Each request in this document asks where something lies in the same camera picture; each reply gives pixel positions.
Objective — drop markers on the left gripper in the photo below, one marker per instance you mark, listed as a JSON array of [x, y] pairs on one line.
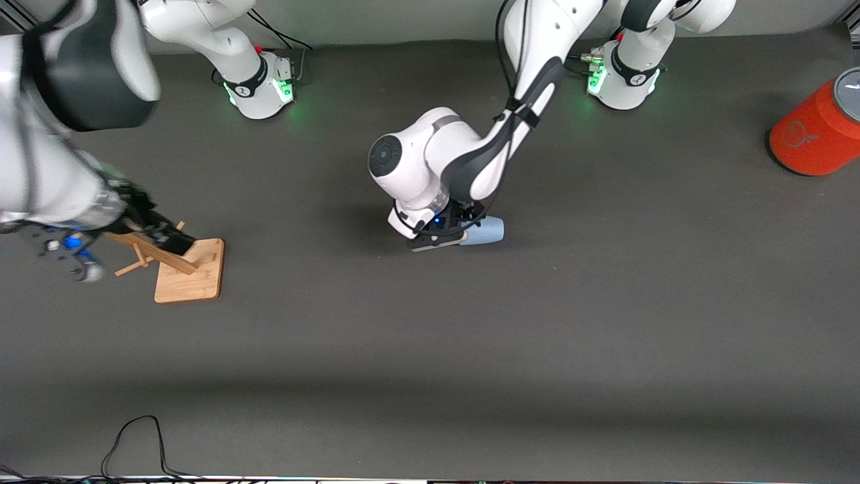
[[463, 209]]

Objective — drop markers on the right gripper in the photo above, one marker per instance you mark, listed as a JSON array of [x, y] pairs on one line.
[[138, 211]]

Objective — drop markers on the light blue plastic cup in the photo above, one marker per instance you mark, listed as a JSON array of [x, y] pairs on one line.
[[487, 232]]

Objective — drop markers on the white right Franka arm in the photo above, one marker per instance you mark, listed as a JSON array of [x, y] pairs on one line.
[[67, 81]]

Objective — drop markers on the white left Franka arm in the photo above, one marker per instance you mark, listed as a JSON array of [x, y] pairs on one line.
[[430, 154]]

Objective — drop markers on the wooden mug tree rack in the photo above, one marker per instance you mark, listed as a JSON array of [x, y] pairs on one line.
[[191, 279]]

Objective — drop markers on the orange cylindrical can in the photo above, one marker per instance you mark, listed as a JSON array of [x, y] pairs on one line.
[[813, 134]]

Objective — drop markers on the aluminium frame rail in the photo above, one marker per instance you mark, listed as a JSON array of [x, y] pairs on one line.
[[15, 17], [853, 21]]

